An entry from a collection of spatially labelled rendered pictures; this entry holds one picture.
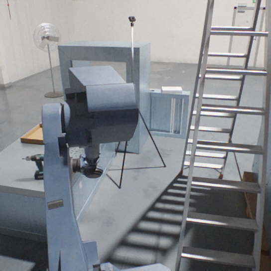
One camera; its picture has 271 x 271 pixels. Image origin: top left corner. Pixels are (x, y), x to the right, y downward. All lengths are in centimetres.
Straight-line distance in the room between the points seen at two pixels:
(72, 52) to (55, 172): 279
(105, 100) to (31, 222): 175
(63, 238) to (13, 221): 162
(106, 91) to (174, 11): 1013
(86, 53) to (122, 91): 258
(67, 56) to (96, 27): 830
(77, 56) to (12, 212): 222
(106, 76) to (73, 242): 81
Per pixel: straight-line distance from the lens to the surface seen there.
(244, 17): 1121
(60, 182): 125
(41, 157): 237
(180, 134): 453
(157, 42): 1143
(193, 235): 280
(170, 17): 1129
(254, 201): 311
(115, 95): 123
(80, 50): 381
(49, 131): 128
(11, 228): 292
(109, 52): 365
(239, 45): 1127
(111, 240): 271
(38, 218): 262
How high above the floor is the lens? 200
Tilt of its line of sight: 26 degrees down
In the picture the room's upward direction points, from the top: straight up
